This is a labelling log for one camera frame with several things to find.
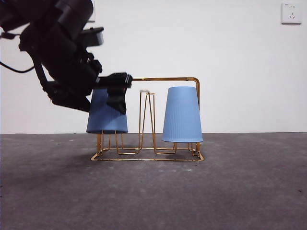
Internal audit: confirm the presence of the white wall socket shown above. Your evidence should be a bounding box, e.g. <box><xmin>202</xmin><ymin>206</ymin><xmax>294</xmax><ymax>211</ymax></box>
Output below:
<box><xmin>87</xmin><ymin>0</ymin><xmax>96</xmax><ymax>23</ymax></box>
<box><xmin>281</xmin><ymin>2</ymin><xmax>302</xmax><ymax>25</ymax></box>

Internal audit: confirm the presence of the gold wire cup rack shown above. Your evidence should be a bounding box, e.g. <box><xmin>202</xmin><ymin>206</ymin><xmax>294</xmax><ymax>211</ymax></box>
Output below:
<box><xmin>90</xmin><ymin>76</ymin><xmax>205</xmax><ymax>162</ymax></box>

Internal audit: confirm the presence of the black cable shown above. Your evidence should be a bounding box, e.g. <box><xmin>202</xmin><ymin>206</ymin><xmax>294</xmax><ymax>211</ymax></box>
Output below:
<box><xmin>0</xmin><ymin>61</ymin><xmax>36</xmax><ymax>74</ymax></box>

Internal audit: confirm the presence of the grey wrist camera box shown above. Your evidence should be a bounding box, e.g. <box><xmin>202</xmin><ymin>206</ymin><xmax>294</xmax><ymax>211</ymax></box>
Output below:
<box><xmin>80</xmin><ymin>27</ymin><xmax>105</xmax><ymax>47</ymax></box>

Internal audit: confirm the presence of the blue ribbed plastic cup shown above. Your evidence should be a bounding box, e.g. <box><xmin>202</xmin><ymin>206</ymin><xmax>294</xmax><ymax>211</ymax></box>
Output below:
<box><xmin>161</xmin><ymin>86</ymin><xmax>204</xmax><ymax>144</ymax></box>
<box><xmin>85</xmin><ymin>87</ymin><xmax>129</xmax><ymax>134</ymax></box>

